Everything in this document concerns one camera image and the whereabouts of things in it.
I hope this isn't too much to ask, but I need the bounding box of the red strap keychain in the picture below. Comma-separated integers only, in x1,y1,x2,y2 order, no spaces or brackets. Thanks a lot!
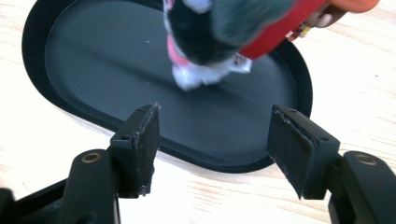
238,0,381,61

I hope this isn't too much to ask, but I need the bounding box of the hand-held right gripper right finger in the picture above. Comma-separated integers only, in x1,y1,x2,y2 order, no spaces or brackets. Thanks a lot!
266,104,342,201

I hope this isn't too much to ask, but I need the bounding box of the black key rack with tray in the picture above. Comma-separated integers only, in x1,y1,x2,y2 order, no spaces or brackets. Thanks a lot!
21,0,314,175

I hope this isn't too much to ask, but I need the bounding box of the black and white plush keychain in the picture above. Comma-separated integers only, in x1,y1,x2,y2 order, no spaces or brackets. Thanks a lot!
162,0,297,91

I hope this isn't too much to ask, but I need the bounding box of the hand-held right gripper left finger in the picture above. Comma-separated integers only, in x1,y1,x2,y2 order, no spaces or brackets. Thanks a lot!
106,103,162,199

